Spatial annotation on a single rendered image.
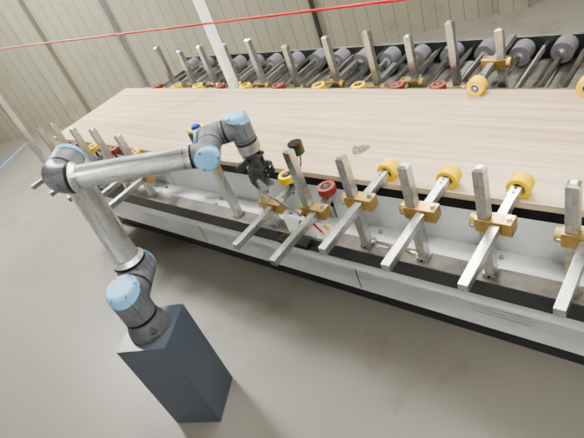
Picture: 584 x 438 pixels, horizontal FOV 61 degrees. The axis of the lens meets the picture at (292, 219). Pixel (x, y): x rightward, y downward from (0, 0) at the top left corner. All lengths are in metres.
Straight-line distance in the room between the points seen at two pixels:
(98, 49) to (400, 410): 5.65
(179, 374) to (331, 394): 0.72
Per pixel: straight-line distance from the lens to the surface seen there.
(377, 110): 2.57
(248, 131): 1.90
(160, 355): 2.30
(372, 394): 2.47
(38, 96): 7.67
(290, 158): 1.95
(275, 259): 1.92
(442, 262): 1.93
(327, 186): 2.11
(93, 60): 6.98
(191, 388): 2.46
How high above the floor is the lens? 2.06
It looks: 35 degrees down
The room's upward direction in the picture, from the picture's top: 23 degrees counter-clockwise
